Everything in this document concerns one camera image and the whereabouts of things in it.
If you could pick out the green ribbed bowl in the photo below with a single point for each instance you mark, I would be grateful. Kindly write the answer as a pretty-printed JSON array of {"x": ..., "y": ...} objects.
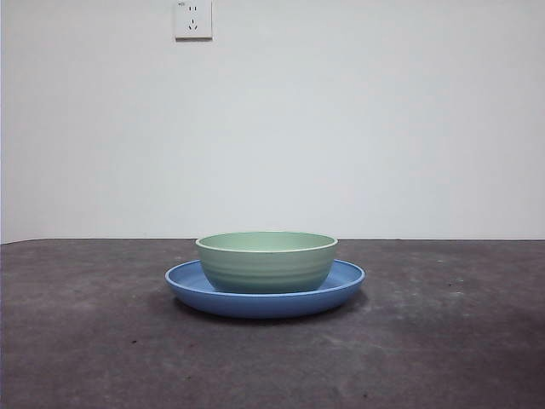
[{"x": 264, "y": 268}]

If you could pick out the blue plate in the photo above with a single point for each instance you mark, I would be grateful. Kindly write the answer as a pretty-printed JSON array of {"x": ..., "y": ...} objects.
[{"x": 264, "y": 304}]

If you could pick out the white wall socket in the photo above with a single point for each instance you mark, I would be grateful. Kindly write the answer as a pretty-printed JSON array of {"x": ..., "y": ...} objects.
[{"x": 193, "y": 21}]

